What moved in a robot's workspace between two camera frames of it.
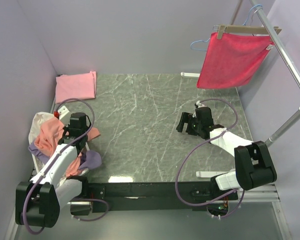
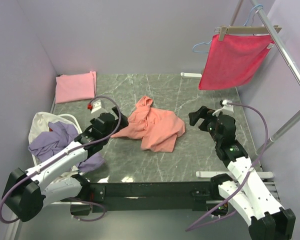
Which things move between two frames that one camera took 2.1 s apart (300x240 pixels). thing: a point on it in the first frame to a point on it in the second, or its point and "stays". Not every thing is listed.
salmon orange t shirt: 51,133 to 158,128
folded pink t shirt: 77,86 stays
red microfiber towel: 229,62 stays
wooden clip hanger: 223,29 stays
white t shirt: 38,118 stays
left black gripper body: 66,127 to 117,121
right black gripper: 186,118 to 203,112
